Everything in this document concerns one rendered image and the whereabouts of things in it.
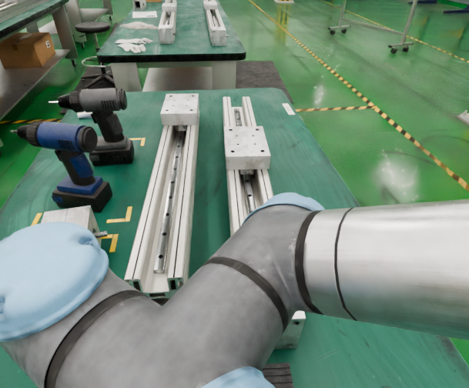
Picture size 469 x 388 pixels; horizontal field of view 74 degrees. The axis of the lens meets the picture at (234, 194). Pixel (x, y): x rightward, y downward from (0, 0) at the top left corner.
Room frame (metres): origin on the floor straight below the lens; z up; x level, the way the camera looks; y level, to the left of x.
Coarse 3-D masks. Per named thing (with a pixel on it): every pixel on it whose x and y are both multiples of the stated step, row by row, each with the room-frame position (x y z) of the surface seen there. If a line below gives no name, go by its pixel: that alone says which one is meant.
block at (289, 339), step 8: (296, 312) 0.26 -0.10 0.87; (296, 320) 0.25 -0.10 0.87; (304, 320) 0.25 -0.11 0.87; (288, 328) 0.25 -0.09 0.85; (296, 328) 0.25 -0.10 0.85; (288, 336) 0.25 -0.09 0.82; (296, 336) 0.25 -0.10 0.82; (280, 344) 0.25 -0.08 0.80; (288, 344) 0.25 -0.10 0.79; (296, 344) 0.25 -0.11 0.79
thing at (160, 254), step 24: (168, 144) 0.78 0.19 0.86; (192, 144) 0.78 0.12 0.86; (168, 168) 0.71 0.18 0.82; (192, 168) 0.66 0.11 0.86; (168, 192) 0.59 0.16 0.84; (192, 192) 0.60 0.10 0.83; (144, 216) 0.47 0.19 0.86; (168, 216) 0.51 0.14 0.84; (192, 216) 0.55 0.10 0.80; (144, 240) 0.41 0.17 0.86; (168, 240) 0.44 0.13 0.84; (144, 264) 0.36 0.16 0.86; (168, 264) 0.38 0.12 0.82; (144, 288) 0.33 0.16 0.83; (168, 288) 0.33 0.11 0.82
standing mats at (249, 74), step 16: (112, 32) 6.21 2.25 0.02; (240, 64) 4.46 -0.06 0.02; (256, 64) 4.48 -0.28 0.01; (272, 64) 4.49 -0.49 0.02; (80, 80) 3.73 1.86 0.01; (240, 80) 3.81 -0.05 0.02; (256, 80) 3.83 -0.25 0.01; (272, 80) 3.84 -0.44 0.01; (288, 96) 3.32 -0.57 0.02; (64, 112) 2.81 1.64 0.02
